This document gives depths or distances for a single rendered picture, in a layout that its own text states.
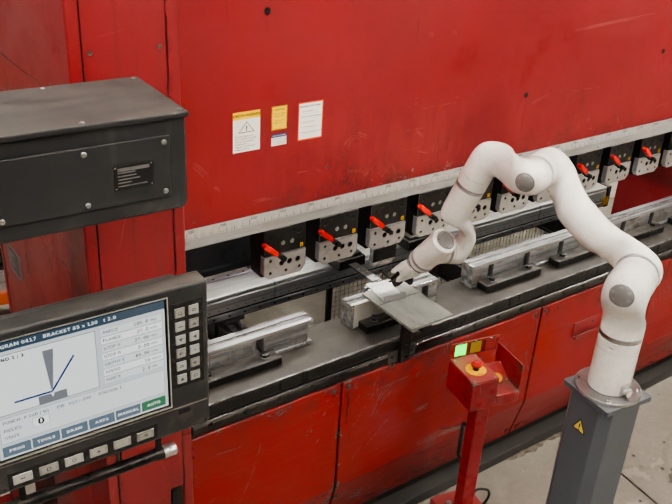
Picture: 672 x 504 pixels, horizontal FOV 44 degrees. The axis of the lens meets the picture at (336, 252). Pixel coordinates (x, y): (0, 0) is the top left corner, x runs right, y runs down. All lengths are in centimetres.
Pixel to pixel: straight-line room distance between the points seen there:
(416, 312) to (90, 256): 119
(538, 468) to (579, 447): 119
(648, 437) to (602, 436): 160
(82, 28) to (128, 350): 66
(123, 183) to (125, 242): 49
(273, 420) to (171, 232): 88
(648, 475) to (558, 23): 198
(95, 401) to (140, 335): 16
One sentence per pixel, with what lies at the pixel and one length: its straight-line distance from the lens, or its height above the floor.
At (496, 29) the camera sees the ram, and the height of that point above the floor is 186.
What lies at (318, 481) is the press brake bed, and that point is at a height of 37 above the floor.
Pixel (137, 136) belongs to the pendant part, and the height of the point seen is 191.
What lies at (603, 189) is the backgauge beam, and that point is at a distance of 409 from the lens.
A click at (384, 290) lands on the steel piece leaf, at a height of 100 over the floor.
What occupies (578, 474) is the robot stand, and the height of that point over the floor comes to 73.
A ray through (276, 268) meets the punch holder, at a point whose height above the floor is 121.
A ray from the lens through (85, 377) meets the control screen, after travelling 169.
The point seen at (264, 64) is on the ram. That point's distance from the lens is 230.
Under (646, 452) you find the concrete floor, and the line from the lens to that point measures 408.
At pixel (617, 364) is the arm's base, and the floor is 112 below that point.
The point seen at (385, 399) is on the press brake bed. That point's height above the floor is 62.
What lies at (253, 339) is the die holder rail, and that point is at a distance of 266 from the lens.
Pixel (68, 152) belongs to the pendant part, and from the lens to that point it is 150.
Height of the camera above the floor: 243
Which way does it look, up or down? 27 degrees down
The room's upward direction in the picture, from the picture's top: 3 degrees clockwise
